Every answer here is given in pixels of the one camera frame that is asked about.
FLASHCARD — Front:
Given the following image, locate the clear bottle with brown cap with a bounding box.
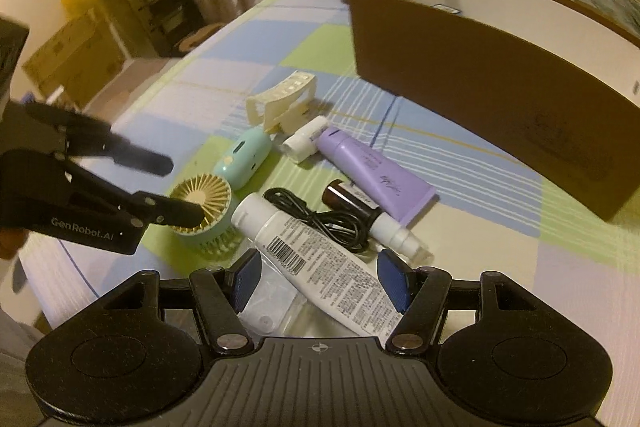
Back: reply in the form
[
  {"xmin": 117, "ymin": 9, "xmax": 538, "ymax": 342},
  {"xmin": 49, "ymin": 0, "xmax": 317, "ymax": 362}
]
[{"xmin": 322, "ymin": 179, "xmax": 432, "ymax": 264}]

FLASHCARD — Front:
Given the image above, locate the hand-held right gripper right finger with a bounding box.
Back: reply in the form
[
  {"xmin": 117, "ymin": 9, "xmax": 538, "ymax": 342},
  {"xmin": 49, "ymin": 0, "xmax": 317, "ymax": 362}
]
[{"xmin": 376, "ymin": 248, "xmax": 543, "ymax": 355}]

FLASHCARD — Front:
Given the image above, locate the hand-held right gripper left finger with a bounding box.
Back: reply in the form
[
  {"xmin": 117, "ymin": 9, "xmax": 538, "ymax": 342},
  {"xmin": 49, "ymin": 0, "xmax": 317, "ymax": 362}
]
[{"xmin": 95, "ymin": 251, "xmax": 263, "ymax": 354}]

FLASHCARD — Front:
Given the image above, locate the purple cosmetic tube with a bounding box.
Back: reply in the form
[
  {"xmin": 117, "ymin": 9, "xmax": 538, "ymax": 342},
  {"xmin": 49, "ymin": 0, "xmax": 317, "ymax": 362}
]
[{"xmin": 317, "ymin": 127, "xmax": 438, "ymax": 228}]

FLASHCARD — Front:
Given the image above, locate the white tube with barcode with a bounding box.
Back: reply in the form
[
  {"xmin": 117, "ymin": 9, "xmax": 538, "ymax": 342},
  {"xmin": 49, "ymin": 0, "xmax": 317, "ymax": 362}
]
[{"xmin": 231, "ymin": 193, "xmax": 406, "ymax": 338}]

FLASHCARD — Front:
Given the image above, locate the woven basket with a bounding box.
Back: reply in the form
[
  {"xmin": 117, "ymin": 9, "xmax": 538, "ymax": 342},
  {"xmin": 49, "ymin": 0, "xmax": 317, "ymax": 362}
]
[{"xmin": 177, "ymin": 23, "xmax": 226, "ymax": 52}]

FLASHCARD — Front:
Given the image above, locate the black cable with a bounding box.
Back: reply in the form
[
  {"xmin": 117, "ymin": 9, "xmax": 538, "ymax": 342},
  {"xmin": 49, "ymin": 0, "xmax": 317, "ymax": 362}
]
[{"xmin": 262, "ymin": 187, "xmax": 373, "ymax": 253}]

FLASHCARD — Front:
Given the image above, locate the mint green handheld fan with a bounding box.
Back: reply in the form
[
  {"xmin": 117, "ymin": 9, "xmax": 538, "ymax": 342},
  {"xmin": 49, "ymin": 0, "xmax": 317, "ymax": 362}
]
[{"xmin": 170, "ymin": 127, "xmax": 273, "ymax": 263}]

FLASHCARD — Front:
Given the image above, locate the small white tube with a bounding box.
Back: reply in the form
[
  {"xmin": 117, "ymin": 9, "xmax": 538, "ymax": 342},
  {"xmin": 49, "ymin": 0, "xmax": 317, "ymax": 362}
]
[{"xmin": 280, "ymin": 117, "xmax": 326, "ymax": 164}]

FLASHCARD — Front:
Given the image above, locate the checkered tablecloth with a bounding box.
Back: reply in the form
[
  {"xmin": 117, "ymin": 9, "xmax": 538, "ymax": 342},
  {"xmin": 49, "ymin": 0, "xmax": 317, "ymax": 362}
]
[{"xmin": 15, "ymin": 0, "xmax": 640, "ymax": 358}]

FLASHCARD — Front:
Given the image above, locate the tan cardboard carton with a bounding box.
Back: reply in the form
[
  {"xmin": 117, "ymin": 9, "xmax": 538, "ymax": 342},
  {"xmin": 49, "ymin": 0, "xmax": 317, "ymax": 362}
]
[{"xmin": 22, "ymin": 14, "xmax": 123, "ymax": 108}]

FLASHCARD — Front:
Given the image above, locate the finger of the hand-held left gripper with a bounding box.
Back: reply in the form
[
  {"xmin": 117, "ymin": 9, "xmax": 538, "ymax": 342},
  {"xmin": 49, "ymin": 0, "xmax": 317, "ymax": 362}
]
[
  {"xmin": 70, "ymin": 166, "xmax": 206, "ymax": 229},
  {"xmin": 27, "ymin": 103, "xmax": 174, "ymax": 176}
]

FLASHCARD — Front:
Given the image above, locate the brown cardboard box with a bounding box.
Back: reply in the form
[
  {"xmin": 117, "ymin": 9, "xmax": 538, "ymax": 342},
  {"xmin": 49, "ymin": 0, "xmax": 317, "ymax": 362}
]
[{"xmin": 344, "ymin": 0, "xmax": 640, "ymax": 223}]

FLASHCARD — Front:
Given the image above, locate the clear plastic bag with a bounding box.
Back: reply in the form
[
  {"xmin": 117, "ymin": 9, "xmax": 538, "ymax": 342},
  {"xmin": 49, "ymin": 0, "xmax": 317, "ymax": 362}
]
[{"xmin": 239, "ymin": 252, "xmax": 311, "ymax": 338}]

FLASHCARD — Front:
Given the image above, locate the cream hair claw clip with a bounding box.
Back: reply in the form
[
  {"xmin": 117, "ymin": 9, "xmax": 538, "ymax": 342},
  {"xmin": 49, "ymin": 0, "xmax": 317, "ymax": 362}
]
[{"xmin": 246, "ymin": 72, "xmax": 318, "ymax": 135}]

